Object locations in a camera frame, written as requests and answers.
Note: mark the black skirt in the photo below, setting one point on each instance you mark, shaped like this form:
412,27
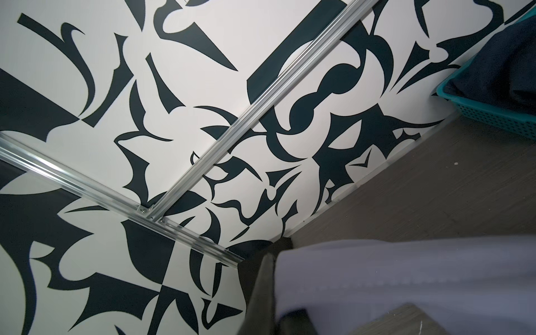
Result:
256,275

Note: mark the teal plastic basket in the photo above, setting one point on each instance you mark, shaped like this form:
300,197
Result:
514,122

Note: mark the purple grey skirt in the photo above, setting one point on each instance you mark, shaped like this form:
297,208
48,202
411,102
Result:
477,285

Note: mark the dark navy garment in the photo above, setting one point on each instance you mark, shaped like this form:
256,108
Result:
502,73

